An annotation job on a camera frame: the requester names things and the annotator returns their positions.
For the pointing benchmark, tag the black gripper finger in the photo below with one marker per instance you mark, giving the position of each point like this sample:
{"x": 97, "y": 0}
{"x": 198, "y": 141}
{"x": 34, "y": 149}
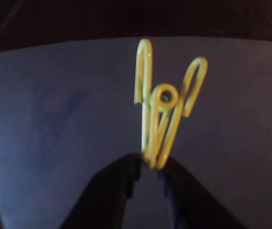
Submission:
{"x": 107, "y": 202}
{"x": 193, "y": 207}

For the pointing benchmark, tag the grey WOWROBO mat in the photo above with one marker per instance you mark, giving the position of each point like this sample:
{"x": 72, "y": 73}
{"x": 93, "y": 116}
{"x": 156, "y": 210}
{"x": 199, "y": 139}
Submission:
{"x": 55, "y": 107}

